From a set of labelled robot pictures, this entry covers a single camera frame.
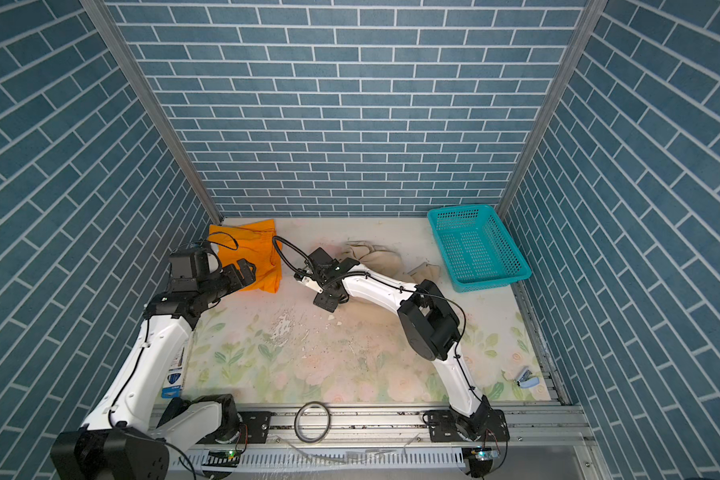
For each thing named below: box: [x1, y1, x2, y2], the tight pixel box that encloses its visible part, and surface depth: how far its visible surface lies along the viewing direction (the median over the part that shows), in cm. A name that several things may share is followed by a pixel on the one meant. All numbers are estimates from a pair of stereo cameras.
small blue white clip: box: [517, 369, 540, 388], surface depth 82 cm
